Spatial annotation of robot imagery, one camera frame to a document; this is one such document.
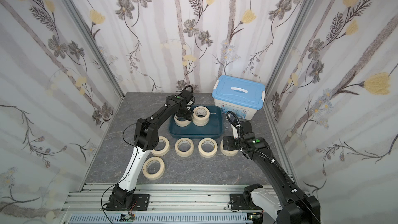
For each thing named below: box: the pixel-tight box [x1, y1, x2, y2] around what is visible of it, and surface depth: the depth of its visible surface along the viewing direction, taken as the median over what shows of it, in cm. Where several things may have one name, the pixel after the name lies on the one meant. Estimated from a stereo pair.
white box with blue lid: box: [211, 74, 266, 120], surface depth 100 cm
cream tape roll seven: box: [173, 113, 192, 128], surface depth 103 cm
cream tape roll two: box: [192, 105, 210, 127], surface depth 104 cm
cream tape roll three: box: [174, 137, 195, 158], surface depth 94 cm
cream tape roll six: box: [141, 156, 166, 181], surface depth 83 cm
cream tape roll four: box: [197, 137, 219, 159], surface depth 92 cm
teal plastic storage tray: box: [168, 105, 224, 139], surface depth 105 cm
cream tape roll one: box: [151, 135, 170, 157], surface depth 91 cm
